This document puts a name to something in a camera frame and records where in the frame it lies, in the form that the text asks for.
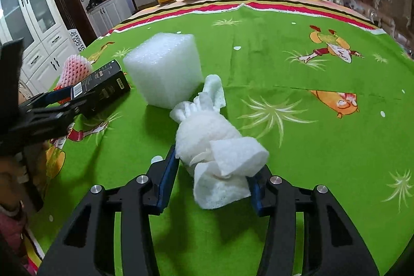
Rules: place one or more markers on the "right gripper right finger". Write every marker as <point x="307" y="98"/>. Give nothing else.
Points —
<point x="332" y="243"/>

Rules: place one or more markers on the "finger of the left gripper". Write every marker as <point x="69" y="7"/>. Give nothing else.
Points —
<point x="41" y="118"/>
<point x="48" y="96"/>

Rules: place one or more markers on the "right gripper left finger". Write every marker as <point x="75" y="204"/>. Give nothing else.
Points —
<point x="85" y="244"/>

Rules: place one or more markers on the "small pink foam fruit net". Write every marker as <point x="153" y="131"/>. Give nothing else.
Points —
<point x="75" y="69"/>

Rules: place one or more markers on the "black carton box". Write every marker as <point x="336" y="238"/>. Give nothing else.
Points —
<point x="100" y="89"/>

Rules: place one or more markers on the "white square foam block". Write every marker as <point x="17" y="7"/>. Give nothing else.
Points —
<point x="166" y="69"/>

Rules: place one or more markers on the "person left hand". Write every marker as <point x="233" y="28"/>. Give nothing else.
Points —
<point x="13" y="192"/>

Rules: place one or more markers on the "white cabinet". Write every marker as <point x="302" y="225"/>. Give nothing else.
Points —
<point x="46" y="40"/>

